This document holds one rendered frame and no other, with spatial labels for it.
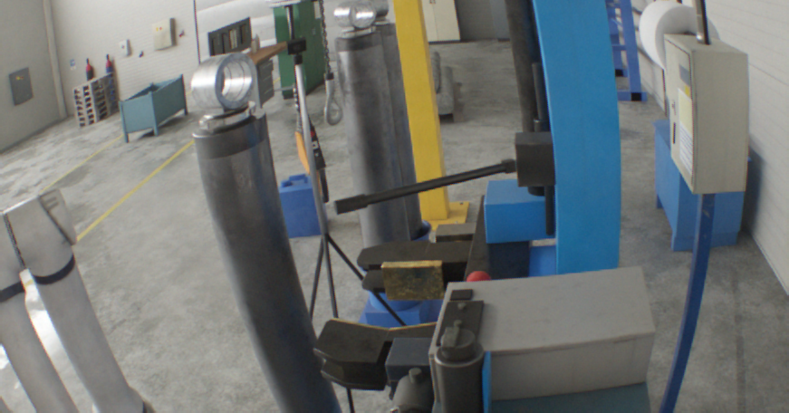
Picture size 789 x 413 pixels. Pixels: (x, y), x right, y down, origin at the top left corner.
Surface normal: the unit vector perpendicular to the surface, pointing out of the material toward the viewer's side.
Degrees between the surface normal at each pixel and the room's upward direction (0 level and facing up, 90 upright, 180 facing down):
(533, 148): 90
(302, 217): 90
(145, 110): 90
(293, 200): 90
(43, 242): 100
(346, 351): 0
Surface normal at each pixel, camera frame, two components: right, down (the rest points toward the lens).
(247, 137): 0.69, 0.19
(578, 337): -0.12, -0.92
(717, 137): -0.17, 0.39
